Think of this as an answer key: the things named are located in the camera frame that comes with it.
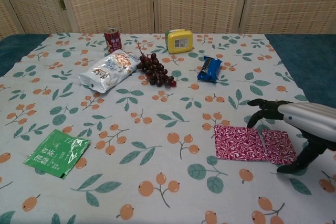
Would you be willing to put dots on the woven folding screen panel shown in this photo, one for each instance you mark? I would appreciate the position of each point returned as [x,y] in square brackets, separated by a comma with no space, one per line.
[199,1]
[105,1]
[34,3]
[5,16]
[291,1]

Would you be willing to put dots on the yellow plastic box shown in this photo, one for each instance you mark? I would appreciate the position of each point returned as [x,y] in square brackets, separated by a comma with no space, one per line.
[179,43]

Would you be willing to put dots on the red drink can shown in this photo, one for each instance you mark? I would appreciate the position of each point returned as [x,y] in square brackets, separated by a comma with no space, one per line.
[113,43]

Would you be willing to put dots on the blue wrapped snack pack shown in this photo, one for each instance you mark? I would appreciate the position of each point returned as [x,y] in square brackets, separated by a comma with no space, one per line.
[212,72]

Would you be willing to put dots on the white snack bag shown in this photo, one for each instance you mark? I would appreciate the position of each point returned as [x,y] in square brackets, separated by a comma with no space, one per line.
[107,73]

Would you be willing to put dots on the green tea packet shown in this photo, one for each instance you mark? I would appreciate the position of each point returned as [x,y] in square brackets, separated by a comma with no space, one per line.
[55,153]

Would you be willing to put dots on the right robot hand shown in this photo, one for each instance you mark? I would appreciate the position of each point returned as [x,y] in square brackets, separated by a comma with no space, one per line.
[309,121]

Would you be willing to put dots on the floral fruit print tablecloth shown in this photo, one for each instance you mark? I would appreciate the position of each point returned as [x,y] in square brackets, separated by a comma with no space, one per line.
[168,129]

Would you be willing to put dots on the dark purple grape bunch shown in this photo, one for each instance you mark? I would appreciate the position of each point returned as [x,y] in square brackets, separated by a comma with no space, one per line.
[155,69]

